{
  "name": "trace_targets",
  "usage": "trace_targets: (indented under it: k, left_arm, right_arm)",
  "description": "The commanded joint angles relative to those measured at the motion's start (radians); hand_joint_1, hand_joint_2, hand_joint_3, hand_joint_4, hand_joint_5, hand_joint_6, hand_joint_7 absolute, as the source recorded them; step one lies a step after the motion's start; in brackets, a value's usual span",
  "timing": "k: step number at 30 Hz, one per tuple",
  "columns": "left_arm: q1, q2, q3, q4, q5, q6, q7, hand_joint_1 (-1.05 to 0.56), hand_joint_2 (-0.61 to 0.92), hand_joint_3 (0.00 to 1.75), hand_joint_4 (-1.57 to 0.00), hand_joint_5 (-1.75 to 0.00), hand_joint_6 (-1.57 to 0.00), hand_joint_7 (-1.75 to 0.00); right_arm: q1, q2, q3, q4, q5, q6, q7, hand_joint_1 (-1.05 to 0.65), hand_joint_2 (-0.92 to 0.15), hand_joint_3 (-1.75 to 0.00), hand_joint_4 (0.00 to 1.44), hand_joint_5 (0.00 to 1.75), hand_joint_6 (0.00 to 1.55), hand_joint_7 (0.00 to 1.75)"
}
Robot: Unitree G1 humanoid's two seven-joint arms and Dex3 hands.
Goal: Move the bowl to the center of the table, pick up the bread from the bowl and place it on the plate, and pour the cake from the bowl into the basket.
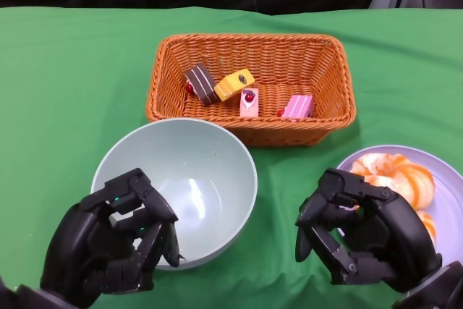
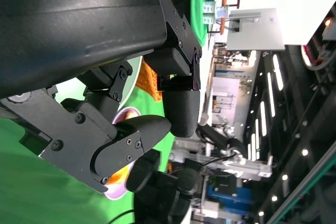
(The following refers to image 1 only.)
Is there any yellow cake block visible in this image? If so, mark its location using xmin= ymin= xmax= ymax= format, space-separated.
xmin=213 ymin=68 xmax=256 ymax=102

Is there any oblong orange striped bread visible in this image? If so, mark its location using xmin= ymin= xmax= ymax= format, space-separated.
xmin=415 ymin=210 xmax=438 ymax=245

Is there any orange wicker basket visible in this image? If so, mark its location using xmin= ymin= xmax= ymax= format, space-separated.
xmin=145 ymin=33 xmax=357 ymax=147

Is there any green tablecloth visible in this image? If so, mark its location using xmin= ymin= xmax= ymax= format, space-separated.
xmin=0 ymin=5 xmax=463 ymax=309

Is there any pale grey-green bowl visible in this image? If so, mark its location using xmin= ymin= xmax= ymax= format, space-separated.
xmin=90 ymin=118 xmax=258 ymax=271

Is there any magenta cake block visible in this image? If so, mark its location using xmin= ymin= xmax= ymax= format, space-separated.
xmin=277 ymin=94 xmax=315 ymax=121

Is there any ring-shaped orange striped bread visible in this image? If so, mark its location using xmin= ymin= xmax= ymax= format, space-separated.
xmin=349 ymin=153 xmax=436 ymax=211

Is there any lavender plate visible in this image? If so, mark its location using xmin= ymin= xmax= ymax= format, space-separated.
xmin=336 ymin=145 xmax=463 ymax=266

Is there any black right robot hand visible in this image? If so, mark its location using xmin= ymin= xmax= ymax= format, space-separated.
xmin=294 ymin=167 xmax=443 ymax=294

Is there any pink cake with cherry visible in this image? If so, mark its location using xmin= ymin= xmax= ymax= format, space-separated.
xmin=239 ymin=87 xmax=260 ymax=118

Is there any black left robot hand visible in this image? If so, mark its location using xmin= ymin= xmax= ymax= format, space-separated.
xmin=39 ymin=167 xmax=186 ymax=306

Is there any chocolate layered cake slice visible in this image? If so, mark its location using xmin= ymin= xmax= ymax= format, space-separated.
xmin=184 ymin=64 xmax=221 ymax=106

